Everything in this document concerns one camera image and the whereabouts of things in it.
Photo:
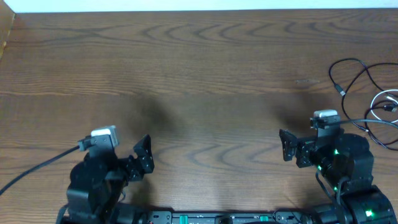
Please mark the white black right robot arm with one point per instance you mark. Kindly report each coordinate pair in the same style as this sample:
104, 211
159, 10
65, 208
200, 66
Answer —
345, 162

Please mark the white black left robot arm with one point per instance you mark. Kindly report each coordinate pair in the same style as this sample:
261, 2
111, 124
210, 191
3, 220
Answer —
97, 182

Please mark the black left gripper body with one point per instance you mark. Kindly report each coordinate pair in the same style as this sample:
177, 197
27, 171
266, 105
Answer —
130, 167

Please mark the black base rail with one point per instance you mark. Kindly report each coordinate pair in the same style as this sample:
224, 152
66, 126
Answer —
283, 216

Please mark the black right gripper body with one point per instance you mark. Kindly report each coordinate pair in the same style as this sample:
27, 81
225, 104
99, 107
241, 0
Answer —
305, 151

